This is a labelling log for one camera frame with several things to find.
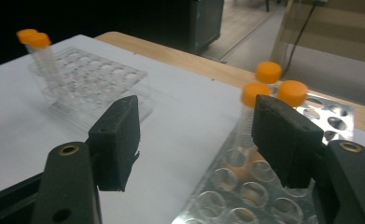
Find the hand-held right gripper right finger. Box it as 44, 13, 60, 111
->
251, 94, 324, 189

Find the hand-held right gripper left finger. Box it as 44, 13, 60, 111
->
88, 94, 141, 192

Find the orange capped clear tube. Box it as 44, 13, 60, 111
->
276, 79, 310, 108
27, 32, 77, 108
254, 61, 283, 94
16, 28, 39, 59
230, 81, 272, 166

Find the clear plastic tube rack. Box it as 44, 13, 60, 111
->
27, 46, 155, 132

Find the perforated metal tube rack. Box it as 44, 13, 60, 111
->
170, 92, 356, 224

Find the white board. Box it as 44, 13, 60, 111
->
0, 34, 365, 224

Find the beige wooden panel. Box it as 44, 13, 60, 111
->
270, 0, 365, 66

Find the dark grey cabinet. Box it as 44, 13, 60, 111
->
183, 0, 225, 55

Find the thin black hanging cable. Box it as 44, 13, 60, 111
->
281, 3, 316, 78

